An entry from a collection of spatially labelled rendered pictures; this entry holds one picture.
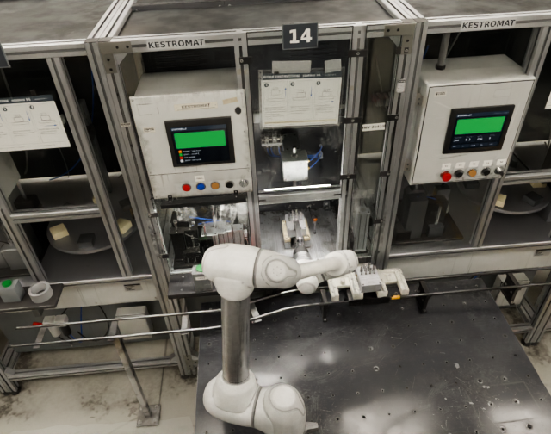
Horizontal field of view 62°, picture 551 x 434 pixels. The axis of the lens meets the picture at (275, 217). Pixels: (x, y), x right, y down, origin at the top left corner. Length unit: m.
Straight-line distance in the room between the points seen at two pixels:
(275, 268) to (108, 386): 1.91
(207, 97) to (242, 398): 1.11
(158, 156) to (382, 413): 1.39
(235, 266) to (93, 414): 1.79
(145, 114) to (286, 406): 1.18
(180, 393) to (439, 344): 1.53
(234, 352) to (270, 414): 0.27
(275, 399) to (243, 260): 0.57
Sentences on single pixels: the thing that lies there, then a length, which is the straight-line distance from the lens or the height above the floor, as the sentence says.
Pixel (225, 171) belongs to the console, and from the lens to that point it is 1.91.
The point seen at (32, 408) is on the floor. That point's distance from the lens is 3.25.
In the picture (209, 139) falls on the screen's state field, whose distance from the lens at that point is 1.81.
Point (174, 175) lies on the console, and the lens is 1.93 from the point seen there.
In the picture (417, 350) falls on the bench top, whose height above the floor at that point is 0.68.
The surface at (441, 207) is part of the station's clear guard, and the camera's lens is 2.29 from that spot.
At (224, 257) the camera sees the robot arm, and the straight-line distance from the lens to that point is 1.50.
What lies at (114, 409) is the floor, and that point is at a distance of 3.05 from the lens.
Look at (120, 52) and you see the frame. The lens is 1.74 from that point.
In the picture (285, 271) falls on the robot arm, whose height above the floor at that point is 1.50.
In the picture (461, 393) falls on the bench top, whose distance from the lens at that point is 2.24.
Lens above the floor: 2.53
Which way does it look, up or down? 39 degrees down
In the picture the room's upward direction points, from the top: 3 degrees counter-clockwise
